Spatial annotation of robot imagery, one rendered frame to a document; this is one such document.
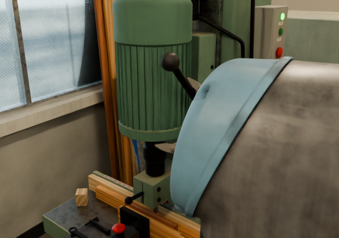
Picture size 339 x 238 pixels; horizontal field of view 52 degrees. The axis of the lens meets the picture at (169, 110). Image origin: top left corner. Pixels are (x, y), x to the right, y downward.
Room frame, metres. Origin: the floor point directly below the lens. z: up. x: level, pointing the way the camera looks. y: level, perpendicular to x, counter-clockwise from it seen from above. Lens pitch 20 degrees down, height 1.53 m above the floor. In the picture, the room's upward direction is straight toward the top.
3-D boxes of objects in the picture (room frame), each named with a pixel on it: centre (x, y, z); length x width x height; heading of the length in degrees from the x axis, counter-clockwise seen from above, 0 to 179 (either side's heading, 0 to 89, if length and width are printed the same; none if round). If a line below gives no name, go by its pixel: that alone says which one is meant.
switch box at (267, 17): (0.96, -0.27, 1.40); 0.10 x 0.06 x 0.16; 142
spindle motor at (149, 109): (0.80, 0.04, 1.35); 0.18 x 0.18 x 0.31
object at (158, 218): (0.79, 0.05, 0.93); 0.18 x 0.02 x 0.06; 52
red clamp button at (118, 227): (0.64, 0.11, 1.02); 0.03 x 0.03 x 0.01
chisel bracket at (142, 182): (0.81, 0.02, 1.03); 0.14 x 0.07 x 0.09; 142
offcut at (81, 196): (0.91, 0.27, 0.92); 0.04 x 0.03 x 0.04; 5
